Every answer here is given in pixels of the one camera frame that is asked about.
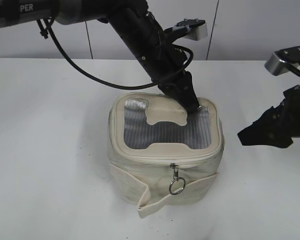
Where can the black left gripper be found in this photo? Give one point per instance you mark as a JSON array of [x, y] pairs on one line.
[[169, 63]]

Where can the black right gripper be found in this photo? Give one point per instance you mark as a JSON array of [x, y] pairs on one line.
[[277, 125]]

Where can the cream canvas zipper bag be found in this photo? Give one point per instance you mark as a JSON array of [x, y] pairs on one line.
[[159, 155]]

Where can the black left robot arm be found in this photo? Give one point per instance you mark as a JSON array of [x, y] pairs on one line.
[[73, 25]]

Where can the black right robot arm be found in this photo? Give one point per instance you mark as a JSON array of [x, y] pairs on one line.
[[277, 126]]

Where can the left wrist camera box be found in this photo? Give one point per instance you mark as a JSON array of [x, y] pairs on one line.
[[192, 29]]

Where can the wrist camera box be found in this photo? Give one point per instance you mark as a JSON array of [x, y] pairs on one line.
[[192, 29], [283, 61]]

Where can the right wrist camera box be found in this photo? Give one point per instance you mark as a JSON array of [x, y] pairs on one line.
[[283, 61]]

